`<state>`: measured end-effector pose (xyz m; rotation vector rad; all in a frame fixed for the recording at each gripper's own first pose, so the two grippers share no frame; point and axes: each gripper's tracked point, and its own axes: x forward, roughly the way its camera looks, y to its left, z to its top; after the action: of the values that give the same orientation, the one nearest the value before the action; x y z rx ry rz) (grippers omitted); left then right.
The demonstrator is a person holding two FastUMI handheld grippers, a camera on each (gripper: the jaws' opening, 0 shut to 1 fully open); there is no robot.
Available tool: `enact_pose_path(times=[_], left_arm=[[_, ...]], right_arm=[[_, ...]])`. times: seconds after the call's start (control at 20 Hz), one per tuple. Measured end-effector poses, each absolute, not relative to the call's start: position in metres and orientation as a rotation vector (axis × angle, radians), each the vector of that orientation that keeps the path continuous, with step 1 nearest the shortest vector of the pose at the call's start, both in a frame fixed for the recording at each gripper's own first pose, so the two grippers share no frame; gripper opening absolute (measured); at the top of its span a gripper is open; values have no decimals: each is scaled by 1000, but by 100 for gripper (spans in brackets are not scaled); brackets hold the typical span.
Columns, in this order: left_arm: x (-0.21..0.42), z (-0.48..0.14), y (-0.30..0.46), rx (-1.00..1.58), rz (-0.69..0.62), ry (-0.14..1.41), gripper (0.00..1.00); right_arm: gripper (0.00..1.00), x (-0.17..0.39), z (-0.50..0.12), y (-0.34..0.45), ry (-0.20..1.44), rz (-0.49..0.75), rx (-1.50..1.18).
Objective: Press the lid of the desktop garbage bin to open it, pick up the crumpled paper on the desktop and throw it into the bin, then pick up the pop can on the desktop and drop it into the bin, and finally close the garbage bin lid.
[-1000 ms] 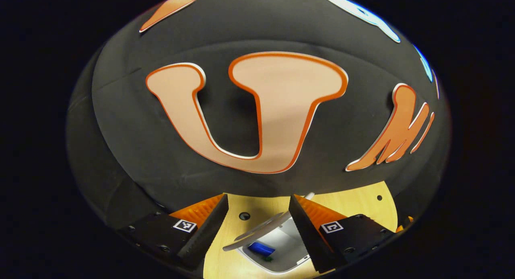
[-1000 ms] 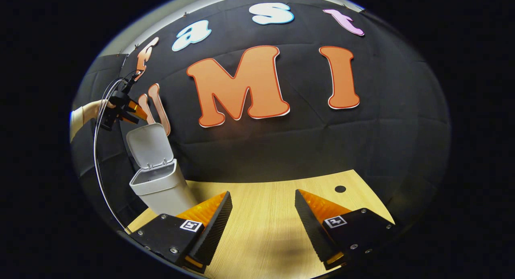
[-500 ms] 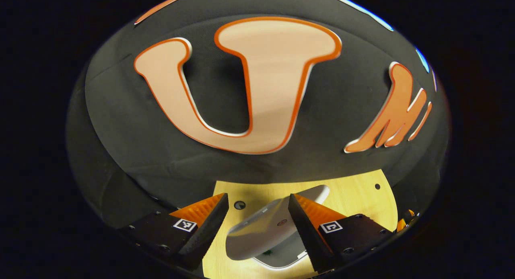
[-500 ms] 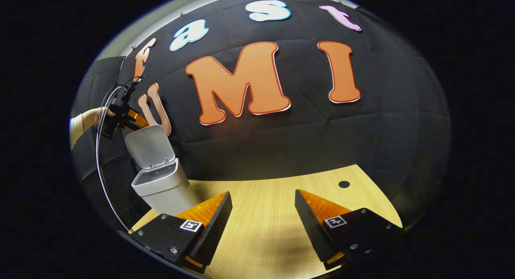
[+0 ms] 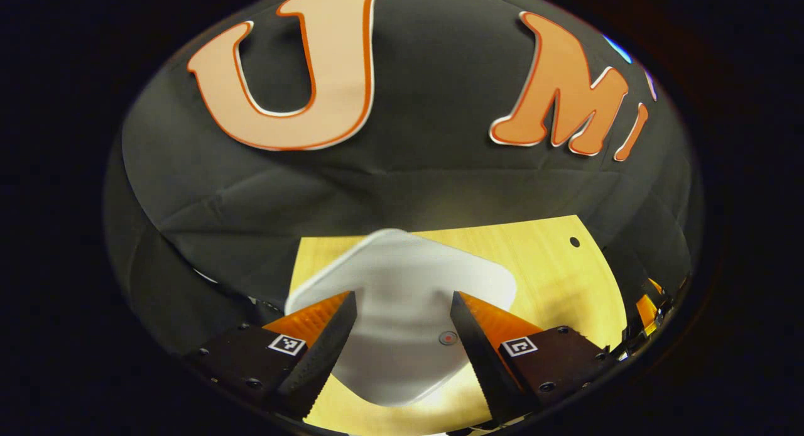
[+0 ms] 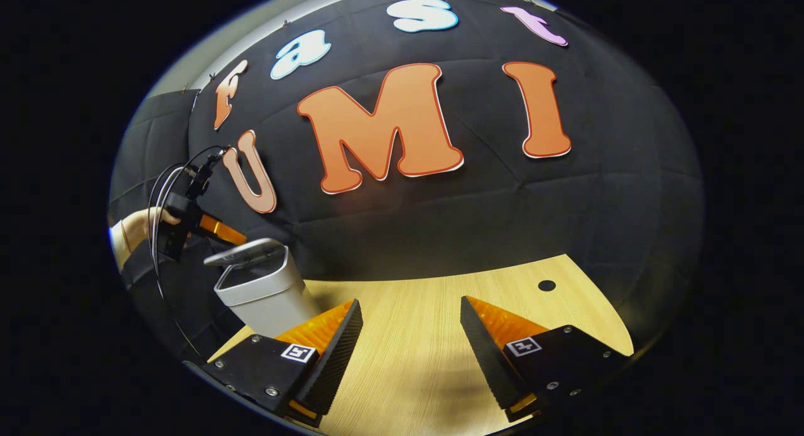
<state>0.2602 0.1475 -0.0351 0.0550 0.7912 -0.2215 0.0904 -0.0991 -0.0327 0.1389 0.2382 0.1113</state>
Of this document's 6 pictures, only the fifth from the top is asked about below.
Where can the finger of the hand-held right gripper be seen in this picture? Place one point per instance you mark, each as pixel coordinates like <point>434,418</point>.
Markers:
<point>646,313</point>
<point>656,286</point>

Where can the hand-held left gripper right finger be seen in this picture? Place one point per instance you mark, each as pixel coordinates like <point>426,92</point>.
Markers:
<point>480,354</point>

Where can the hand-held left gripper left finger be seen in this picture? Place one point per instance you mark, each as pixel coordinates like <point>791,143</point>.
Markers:
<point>320,354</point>

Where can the white desktop garbage bin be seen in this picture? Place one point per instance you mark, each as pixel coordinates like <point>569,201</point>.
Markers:
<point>408,279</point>

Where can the wooden desktop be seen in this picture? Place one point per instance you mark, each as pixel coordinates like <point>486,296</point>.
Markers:
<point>553,279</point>

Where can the black backdrop cloth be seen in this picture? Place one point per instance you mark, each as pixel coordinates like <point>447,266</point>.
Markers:
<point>408,141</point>

